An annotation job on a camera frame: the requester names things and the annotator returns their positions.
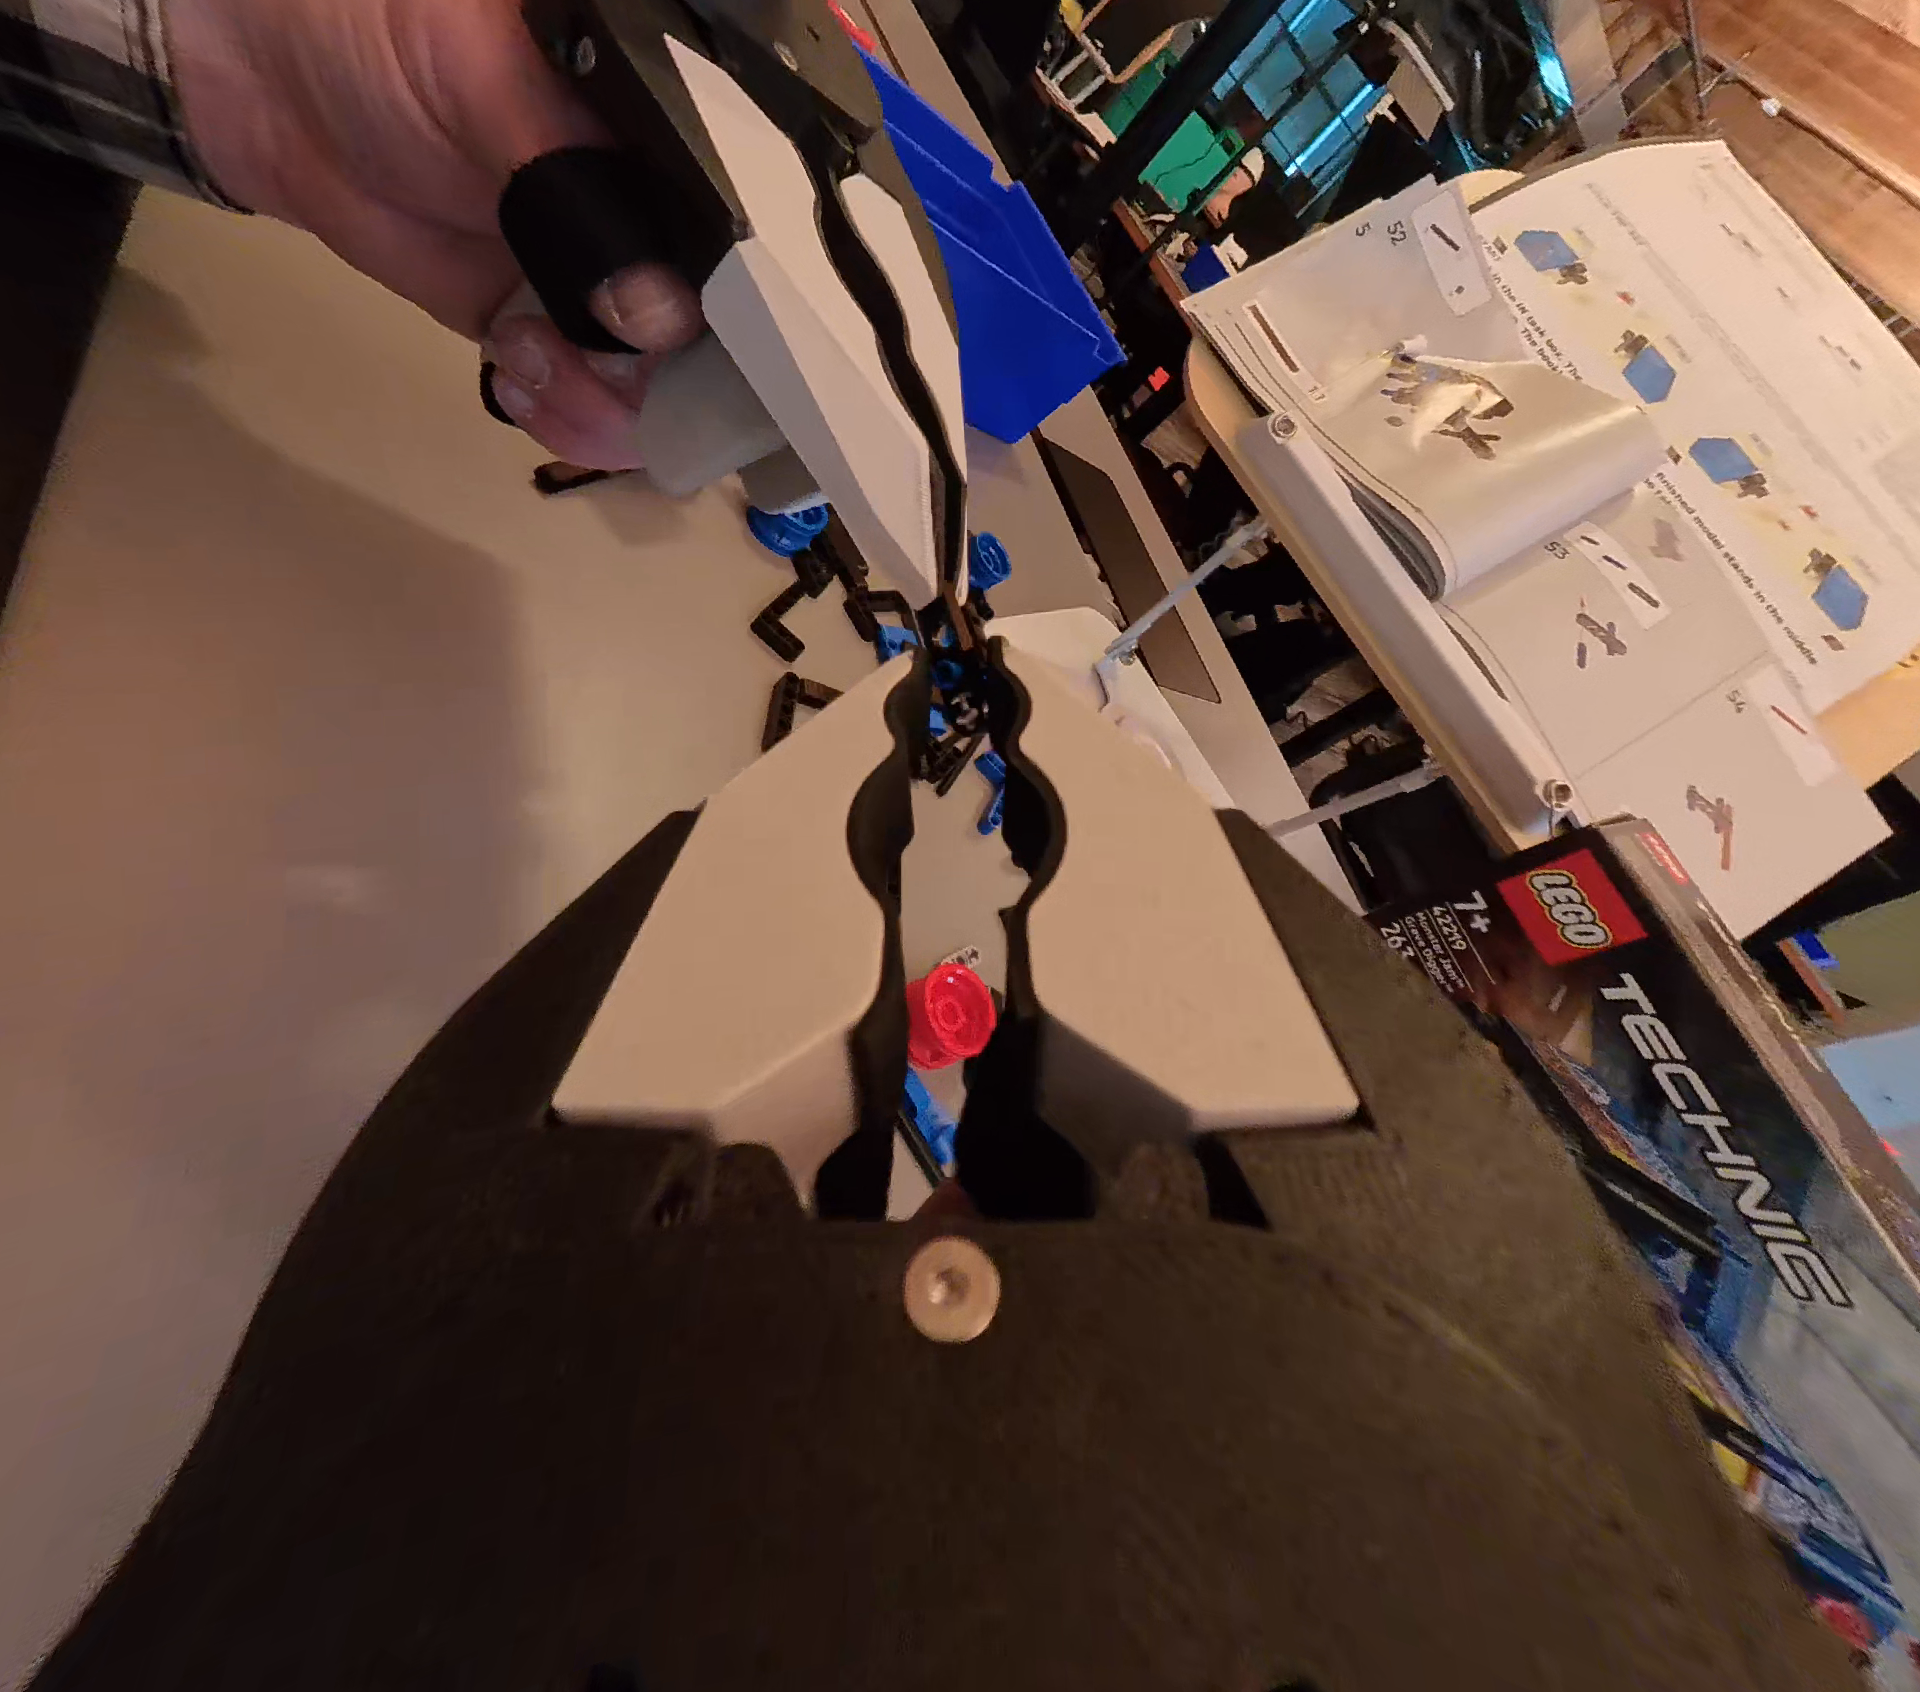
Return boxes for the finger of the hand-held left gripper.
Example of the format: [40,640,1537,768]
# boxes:
[665,36,953,607]
[837,169,974,615]

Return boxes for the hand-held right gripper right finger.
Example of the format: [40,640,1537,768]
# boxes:
[953,640,1361,1220]

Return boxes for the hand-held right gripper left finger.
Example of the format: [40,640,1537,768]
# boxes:
[549,653,920,1220]

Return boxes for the building instruction booklet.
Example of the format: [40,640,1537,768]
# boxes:
[1185,213,1893,937]

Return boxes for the grey desk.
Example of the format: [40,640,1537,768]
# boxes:
[0,0,1360,1679]

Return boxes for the person's left hand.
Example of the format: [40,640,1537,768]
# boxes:
[165,0,707,471]

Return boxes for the blue storage bin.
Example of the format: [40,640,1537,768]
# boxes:
[861,49,1127,446]

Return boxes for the red toy wheel hub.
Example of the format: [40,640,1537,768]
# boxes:
[903,966,999,1071]

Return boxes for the scattered black toy beams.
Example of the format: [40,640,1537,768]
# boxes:
[746,524,999,811]

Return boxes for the green box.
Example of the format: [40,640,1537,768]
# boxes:
[1102,57,1248,208]

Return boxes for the white book stand ledge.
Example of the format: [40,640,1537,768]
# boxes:
[1235,409,1577,847]

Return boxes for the dark toy set box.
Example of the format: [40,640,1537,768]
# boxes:
[1361,821,1920,1679]

